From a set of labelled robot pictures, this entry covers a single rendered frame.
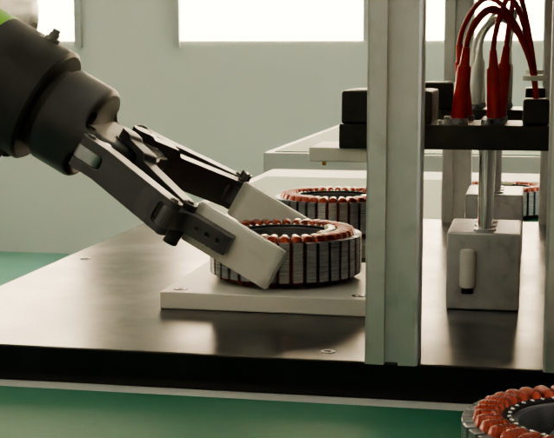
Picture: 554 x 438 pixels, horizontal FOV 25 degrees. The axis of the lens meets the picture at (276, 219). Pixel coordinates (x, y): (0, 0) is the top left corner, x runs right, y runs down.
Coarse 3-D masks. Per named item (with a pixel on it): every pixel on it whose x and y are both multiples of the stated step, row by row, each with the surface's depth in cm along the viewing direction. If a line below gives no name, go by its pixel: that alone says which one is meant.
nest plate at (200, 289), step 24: (168, 288) 89; (192, 288) 89; (216, 288) 89; (240, 288) 89; (288, 288) 89; (312, 288) 89; (336, 288) 89; (360, 288) 89; (264, 312) 87; (288, 312) 86; (312, 312) 86; (336, 312) 86; (360, 312) 85
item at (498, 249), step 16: (464, 224) 91; (496, 224) 90; (512, 224) 91; (448, 240) 87; (464, 240) 87; (480, 240) 87; (496, 240) 87; (512, 240) 86; (448, 256) 87; (480, 256) 87; (496, 256) 87; (512, 256) 86; (448, 272) 88; (480, 272) 87; (496, 272) 87; (512, 272) 87; (448, 288) 88; (480, 288) 87; (496, 288) 87; (512, 288) 87; (448, 304) 88; (464, 304) 88; (480, 304) 87; (496, 304) 87; (512, 304) 87
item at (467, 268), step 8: (464, 256) 86; (472, 256) 86; (464, 264) 86; (472, 264) 86; (464, 272) 86; (472, 272) 86; (464, 280) 86; (472, 280) 86; (464, 288) 86; (472, 288) 86
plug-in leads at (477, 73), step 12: (516, 12) 111; (492, 24) 111; (480, 36) 115; (480, 48) 111; (480, 60) 111; (480, 72) 111; (528, 72) 113; (540, 72) 113; (480, 84) 111; (480, 96) 111; (528, 96) 113; (540, 96) 113; (480, 108) 111
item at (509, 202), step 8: (472, 192) 112; (496, 192) 111; (504, 192) 112; (512, 192) 112; (520, 192) 112; (472, 200) 111; (496, 200) 110; (504, 200) 110; (512, 200) 110; (520, 200) 110; (464, 208) 112; (472, 208) 111; (496, 208) 110; (504, 208) 110; (512, 208) 110; (520, 208) 110; (464, 216) 111; (472, 216) 111; (496, 216) 110; (504, 216) 110; (512, 216) 110; (520, 216) 110
